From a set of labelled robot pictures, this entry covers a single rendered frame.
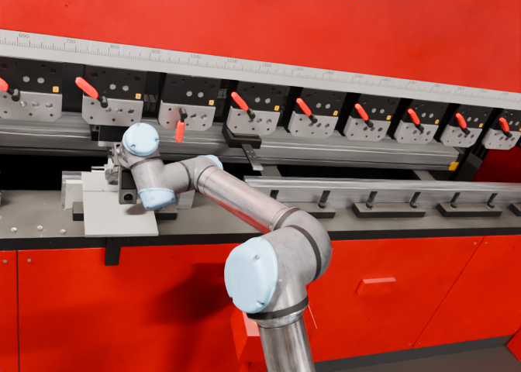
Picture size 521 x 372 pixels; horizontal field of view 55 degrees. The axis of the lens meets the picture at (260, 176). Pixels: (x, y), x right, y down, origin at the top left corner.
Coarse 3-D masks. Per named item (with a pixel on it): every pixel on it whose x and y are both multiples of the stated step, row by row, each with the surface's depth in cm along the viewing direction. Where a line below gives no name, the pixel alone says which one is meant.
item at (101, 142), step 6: (102, 126) 137; (108, 126) 137; (114, 126) 138; (120, 126) 138; (126, 126) 139; (102, 132) 138; (108, 132) 138; (114, 132) 139; (120, 132) 139; (102, 138) 139; (108, 138) 139; (114, 138) 140; (120, 138) 140; (102, 144) 141; (108, 144) 142
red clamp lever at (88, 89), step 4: (76, 80) 120; (80, 80) 120; (84, 80) 122; (80, 84) 120; (84, 84) 121; (88, 84) 122; (84, 88) 121; (88, 88) 122; (92, 88) 123; (88, 92) 122; (92, 92) 123; (96, 92) 124; (92, 96) 123; (96, 96) 123; (100, 96) 125; (104, 96) 128; (100, 100) 125; (104, 100) 125; (104, 104) 125
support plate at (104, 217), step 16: (96, 176) 142; (96, 192) 137; (112, 192) 138; (96, 208) 131; (112, 208) 133; (128, 208) 134; (144, 208) 136; (96, 224) 127; (112, 224) 128; (128, 224) 129; (144, 224) 131
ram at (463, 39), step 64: (0, 0) 108; (64, 0) 112; (128, 0) 116; (192, 0) 121; (256, 0) 126; (320, 0) 131; (384, 0) 137; (448, 0) 143; (512, 0) 150; (128, 64) 125; (320, 64) 143; (384, 64) 149; (448, 64) 157; (512, 64) 165
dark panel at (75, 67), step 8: (64, 64) 175; (72, 64) 175; (80, 64) 176; (64, 72) 176; (72, 72) 177; (80, 72) 178; (152, 72) 186; (64, 80) 178; (72, 80) 179; (152, 80) 188; (64, 88) 180; (72, 88) 181; (80, 88) 181; (152, 88) 190; (64, 96) 181; (72, 96) 182; (80, 96) 183; (64, 104) 183; (72, 104) 184; (80, 104) 185
